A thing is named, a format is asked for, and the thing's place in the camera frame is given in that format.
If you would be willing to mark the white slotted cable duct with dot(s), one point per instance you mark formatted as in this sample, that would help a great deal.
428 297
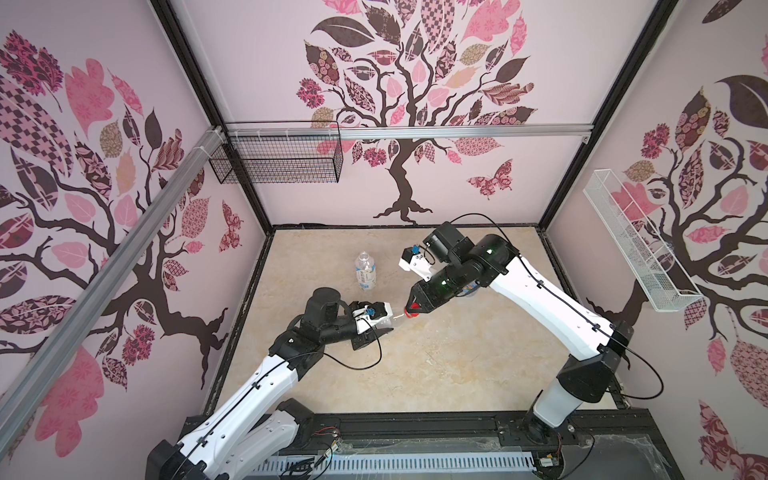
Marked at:
358 465

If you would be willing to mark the aluminium rail wall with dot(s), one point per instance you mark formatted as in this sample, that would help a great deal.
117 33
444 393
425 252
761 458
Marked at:
26 393
408 131

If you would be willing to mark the aluminium rail left wall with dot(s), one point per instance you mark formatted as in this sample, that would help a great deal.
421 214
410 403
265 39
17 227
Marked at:
26 393

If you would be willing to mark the aluminium rail back wall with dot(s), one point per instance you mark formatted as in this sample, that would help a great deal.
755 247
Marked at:
408 131

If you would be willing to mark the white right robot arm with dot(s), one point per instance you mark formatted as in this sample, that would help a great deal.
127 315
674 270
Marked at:
448 263

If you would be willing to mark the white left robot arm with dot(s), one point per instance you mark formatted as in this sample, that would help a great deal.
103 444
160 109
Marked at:
258 421

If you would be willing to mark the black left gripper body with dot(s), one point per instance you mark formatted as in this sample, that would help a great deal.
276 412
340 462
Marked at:
359 340

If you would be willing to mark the black wire basket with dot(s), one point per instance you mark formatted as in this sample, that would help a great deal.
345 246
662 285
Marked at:
279 152

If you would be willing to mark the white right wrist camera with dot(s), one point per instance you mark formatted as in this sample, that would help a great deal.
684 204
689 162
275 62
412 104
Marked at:
418 260

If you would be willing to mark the white wire shelf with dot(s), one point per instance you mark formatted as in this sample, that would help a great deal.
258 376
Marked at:
624 208

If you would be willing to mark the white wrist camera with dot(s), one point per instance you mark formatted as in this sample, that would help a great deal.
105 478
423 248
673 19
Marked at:
375 315
418 260

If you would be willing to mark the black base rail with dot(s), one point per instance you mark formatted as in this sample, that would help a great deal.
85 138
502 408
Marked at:
591 444

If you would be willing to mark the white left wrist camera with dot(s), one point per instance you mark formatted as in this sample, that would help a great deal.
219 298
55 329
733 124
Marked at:
375 315

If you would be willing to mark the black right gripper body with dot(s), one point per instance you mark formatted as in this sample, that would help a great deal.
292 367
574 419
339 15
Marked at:
424 296

